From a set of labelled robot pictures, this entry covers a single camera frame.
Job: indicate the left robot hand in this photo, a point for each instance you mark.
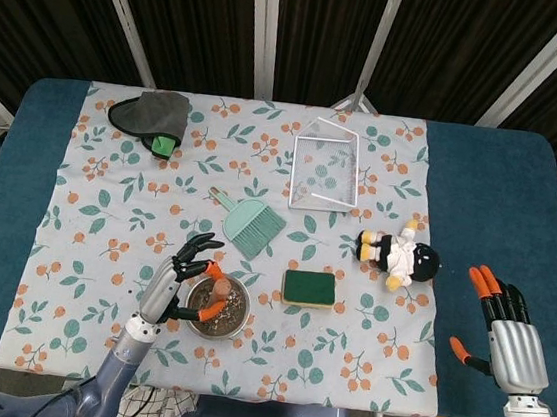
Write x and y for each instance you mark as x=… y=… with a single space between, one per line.
x=161 y=291

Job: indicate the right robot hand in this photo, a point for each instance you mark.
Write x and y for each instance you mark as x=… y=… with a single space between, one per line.
x=519 y=351

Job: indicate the wooden rolling pin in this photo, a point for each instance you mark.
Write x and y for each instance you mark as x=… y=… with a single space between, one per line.
x=222 y=290

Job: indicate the metal bowl with gravel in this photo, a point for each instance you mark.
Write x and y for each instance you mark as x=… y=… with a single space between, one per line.
x=235 y=314

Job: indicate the teal hand brush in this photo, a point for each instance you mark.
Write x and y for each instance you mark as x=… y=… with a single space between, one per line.
x=251 y=228

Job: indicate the checkered white cloth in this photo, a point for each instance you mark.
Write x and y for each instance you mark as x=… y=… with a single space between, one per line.
x=155 y=411

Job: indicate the green cloth piece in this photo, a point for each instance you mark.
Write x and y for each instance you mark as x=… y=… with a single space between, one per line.
x=163 y=146

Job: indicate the floral tablecloth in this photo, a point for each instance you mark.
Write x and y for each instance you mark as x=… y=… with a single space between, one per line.
x=292 y=351

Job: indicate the green yellow sponge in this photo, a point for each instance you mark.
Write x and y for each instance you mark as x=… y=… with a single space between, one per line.
x=309 y=287

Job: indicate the plush doll black hair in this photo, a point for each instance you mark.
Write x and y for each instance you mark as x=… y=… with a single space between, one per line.
x=398 y=257

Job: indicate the blue table cover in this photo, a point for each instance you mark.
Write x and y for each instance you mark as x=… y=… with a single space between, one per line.
x=486 y=192

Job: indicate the grey cloth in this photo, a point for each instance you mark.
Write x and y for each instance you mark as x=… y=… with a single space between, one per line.
x=153 y=114

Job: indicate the white partition frame bar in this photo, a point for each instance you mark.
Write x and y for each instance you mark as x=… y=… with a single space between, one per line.
x=541 y=67
x=124 y=15
x=264 y=31

